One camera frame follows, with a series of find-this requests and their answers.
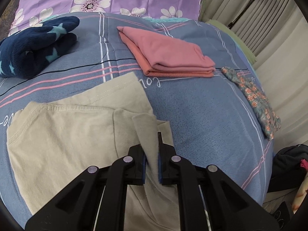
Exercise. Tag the navy star fleece garment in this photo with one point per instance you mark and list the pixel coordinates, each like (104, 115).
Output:
(26, 53)

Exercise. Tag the white pleated curtain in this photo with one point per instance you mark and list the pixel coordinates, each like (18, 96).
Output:
(276, 32)

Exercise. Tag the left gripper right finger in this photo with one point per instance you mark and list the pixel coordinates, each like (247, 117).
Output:
(208, 199)

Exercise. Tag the floral patterned small garment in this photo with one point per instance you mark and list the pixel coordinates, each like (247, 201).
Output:
(267, 118)

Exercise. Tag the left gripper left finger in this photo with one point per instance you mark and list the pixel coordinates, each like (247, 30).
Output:
(95, 199)

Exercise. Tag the dark clothes pile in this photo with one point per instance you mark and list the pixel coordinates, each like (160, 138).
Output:
(289, 168)

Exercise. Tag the beige long sleeve shirt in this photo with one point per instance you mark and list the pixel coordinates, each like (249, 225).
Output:
(50, 144)

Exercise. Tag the yellow plush toy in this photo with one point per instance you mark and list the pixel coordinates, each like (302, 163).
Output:
(300, 195)

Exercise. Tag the blue plaid bed sheet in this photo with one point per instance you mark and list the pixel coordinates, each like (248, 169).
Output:
(211, 119)

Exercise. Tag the folded pink garment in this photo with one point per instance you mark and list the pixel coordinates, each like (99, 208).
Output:
(162, 56)

